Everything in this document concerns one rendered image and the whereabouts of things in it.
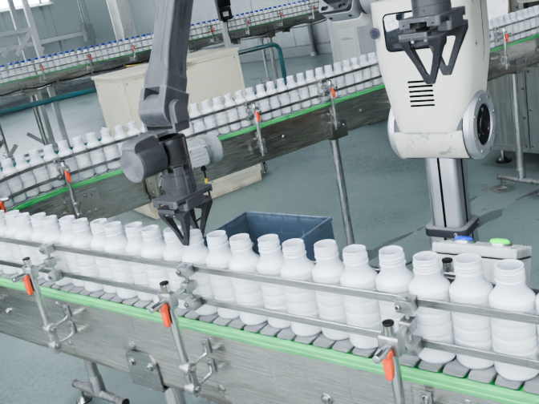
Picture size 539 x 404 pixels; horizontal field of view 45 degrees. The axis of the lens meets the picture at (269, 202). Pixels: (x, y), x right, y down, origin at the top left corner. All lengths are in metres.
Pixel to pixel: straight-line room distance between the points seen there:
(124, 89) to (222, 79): 0.87
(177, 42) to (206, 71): 4.28
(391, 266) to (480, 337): 0.16
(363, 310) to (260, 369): 0.27
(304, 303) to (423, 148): 0.61
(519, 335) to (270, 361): 0.45
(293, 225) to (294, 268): 0.81
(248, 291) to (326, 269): 0.18
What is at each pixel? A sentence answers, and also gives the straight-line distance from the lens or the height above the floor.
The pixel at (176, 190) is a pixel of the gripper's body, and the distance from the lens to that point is 1.18.
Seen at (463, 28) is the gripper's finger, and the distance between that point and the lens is 1.05.
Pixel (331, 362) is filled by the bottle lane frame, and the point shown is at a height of 0.98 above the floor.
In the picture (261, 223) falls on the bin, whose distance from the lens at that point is 1.95.
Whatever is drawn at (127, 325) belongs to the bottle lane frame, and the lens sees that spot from 1.44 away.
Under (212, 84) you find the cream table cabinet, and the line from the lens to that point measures 5.49.
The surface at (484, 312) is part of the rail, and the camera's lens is 0.93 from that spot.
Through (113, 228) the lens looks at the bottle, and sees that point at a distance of 1.40.
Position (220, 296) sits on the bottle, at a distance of 1.22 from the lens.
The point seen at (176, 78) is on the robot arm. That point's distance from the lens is 1.16.
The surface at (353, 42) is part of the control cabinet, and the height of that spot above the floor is 0.89.
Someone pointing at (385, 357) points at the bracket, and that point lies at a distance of 0.92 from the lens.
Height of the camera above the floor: 1.56
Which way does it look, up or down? 18 degrees down
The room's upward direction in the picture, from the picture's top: 11 degrees counter-clockwise
